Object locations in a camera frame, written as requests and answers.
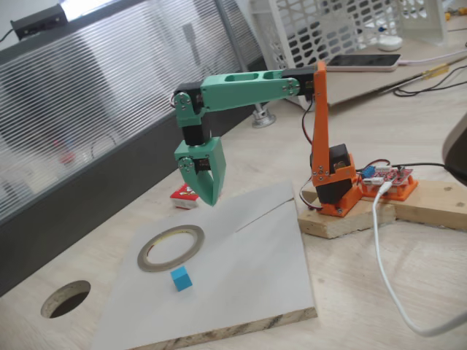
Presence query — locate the black cable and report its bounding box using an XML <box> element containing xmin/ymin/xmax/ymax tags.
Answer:
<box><xmin>392</xmin><ymin>162</ymin><xmax>448</xmax><ymax>172</ymax></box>
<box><xmin>393</xmin><ymin>56</ymin><xmax>467</xmax><ymax>98</ymax></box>

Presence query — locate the ribbed glass desk partition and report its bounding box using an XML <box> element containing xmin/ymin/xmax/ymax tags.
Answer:
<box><xmin>0</xmin><ymin>0</ymin><xmax>278</xmax><ymax>298</ymax></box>

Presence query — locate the red circuit board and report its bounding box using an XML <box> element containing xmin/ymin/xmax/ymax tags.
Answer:
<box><xmin>360</xmin><ymin>166</ymin><xmax>415</xmax><ymax>187</ymax></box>

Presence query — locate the metal partition foot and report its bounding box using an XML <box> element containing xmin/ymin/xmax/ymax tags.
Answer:
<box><xmin>251</xmin><ymin>104</ymin><xmax>277</xmax><ymax>128</ymax></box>

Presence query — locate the blue cube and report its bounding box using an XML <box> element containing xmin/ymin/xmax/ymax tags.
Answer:
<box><xmin>170</xmin><ymin>265</ymin><xmax>193</xmax><ymax>292</ymax></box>

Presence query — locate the pale phone charging cable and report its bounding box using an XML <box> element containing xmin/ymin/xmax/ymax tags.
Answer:
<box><xmin>399</xmin><ymin>49</ymin><xmax>467</xmax><ymax>66</ymax></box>

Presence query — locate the black depth camera sensor bar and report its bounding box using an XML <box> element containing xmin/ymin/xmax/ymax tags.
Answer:
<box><xmin>9</xmin><ymin>4</ymin><xmax>67</xmax><ymax>40</ymax></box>

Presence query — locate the brown cardboard sheet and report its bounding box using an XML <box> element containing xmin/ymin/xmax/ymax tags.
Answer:
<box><xmin>287</xmin><ymin>39</ymin><xmax>467</xmax><ymax>108</ymax></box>

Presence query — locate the wooden plank with knots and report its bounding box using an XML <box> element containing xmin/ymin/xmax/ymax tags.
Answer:
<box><xmin>393</xmin><ymin>178</ymin><xmax>467</xmax><ymax>232</ymax></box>

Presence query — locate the white plastic lattice basket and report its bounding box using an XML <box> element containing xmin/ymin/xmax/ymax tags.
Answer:
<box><xmin>250</xmin><ymin>0</ymin><xmax>449</xmax><ymax>111</ymax></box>

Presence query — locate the red snowman print box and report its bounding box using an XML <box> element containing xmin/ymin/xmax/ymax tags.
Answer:
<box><xmin>169</xmin><ymin>183</ymin><xmax>201</xmax><ymax>211</ymax></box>

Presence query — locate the yellow handled screwdriver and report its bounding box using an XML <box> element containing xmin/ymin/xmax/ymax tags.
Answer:
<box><xmin>379</xmin><ymin>63</ymin><xmax>452</xmax><ymax>94</ymax></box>

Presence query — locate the smartphone with pink case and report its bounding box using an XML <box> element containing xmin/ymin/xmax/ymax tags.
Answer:
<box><xmin>325</xmin><ymin>53</ymin><xmax>401</xmax><ymax>73</ymax></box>

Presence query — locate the white USB cable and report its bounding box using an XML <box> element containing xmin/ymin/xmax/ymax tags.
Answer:
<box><xmin>371</xmin><ymin>182</ymin><xmax>467</xmax><ymax>337</ymax></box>

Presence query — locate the wooden base block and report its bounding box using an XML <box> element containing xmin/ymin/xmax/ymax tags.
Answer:
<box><xmin>297</xmin><ymin>189</ymin><xmax>397</xmax><ymax>240</ymax></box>

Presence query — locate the grey chipboard panel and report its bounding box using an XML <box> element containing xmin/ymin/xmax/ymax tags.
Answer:
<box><xmin>89</xmin><ymin>180</ymin><xmax>317</xmax><ymax>350</ymax></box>

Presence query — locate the grey tape ring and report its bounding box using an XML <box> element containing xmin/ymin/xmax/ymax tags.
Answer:
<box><xmin>136</xmin><ymin>224</ymin><xmax>206</xmax><ymax>273</ymax></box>

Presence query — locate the grey rounded object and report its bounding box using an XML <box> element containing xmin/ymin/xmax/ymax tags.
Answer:
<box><xmin>441</xmin><ymin>112</ymin><xmax>467</xmax><ymax>187</ymax></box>

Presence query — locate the white earbuds case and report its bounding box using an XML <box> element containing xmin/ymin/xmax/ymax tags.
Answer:
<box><xmin>377</xmin><ymin>35</ymin><xmax>404</xmax><ymax>52</ymax></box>

